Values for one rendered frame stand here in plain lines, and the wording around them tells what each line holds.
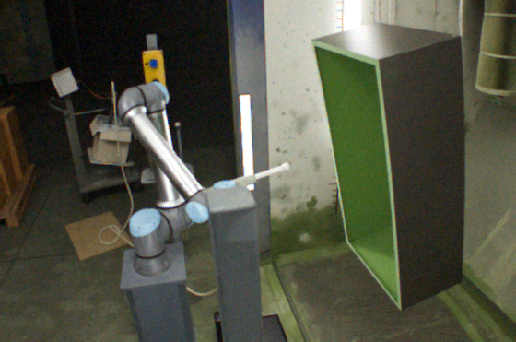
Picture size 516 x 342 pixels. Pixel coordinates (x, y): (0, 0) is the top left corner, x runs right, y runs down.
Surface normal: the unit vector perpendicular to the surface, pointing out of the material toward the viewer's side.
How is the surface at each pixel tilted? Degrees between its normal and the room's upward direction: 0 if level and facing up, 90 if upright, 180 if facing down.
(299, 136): 90
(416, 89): 90
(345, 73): 90
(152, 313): 90
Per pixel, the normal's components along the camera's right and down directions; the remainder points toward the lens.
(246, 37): 0.22, 0.35
